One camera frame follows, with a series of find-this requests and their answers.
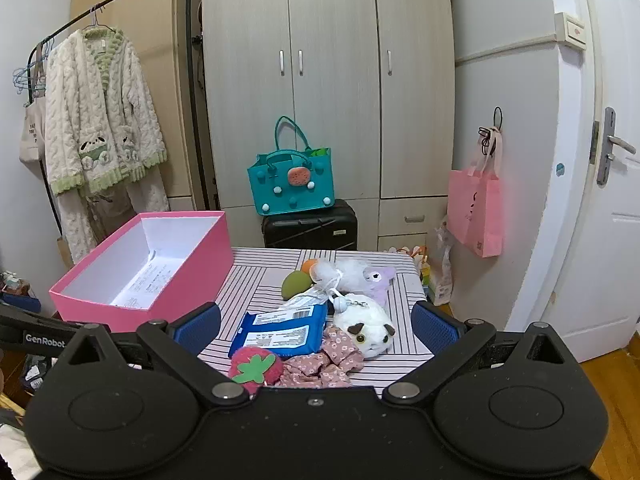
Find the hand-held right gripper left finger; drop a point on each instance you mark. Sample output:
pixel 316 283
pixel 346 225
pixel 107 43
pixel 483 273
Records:
pixel 200 324

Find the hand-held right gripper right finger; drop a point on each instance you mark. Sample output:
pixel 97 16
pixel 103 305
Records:
pixel 435 327

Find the red strawberry plush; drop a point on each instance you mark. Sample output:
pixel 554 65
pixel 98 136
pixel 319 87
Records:
pixel 250 367

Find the pink cardboard box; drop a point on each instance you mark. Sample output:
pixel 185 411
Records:
pixel 200 255

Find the white plush dog with bell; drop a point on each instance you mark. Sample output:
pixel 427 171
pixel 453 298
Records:
pixel 365 322

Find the blue packet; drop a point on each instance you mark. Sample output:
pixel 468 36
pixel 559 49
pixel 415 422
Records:
pixel 280 335

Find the green egg-shaped sponge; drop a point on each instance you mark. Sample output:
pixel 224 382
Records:
pixel 295 284

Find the pink floral cloth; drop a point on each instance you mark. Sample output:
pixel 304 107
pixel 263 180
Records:
pixel 320 365

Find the orange egg-shaped sponge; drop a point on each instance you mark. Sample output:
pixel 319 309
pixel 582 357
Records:
pixel 309 265

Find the pile of small toys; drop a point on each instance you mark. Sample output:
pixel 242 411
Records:
pixel 17 290

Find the clear plastic bag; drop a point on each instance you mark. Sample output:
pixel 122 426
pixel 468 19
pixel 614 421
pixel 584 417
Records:
pixel 442 275

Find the colourful snack box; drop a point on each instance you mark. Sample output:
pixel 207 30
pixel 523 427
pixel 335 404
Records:
pixel 422 265

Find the white and purple unicorn plush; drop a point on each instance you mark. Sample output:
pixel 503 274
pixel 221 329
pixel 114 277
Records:
pixel 355 277

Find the white printed packet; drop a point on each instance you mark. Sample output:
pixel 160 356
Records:
pixel 302 302

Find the pink shopping bag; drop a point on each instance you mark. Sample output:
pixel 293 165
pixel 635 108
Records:
pixel 475 210

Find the cream fleece pants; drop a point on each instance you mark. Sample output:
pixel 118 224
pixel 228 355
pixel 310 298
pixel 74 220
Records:
pixel 147 190

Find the black suitcase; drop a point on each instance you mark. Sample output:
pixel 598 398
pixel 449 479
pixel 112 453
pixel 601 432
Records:
pixel 310 230

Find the teal felt tote bag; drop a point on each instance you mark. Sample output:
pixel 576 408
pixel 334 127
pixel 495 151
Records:
pixel 290 195

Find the white door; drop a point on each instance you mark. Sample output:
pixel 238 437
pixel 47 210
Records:
pixel 575 235

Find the round teal door sticker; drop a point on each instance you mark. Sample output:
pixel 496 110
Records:
pixel 560 169

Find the beige canvas tote bag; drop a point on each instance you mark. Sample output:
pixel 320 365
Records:
pixel 32 135

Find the cream fleece jacket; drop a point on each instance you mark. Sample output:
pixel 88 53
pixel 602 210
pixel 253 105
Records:
pixel 110 110

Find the blue clothes hangers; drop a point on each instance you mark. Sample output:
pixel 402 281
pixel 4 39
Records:
pixel 20 80

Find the grey wooden wardrobe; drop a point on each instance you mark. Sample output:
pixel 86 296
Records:
pixel 340 85

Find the black clothes rack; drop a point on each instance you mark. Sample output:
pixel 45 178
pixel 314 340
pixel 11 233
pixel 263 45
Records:
pixel 196 60

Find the light wooden cabinet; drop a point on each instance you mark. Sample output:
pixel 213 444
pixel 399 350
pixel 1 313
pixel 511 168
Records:
pixel 165 60

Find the white wall box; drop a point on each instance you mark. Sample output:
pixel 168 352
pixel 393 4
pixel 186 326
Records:
pixel 572 30

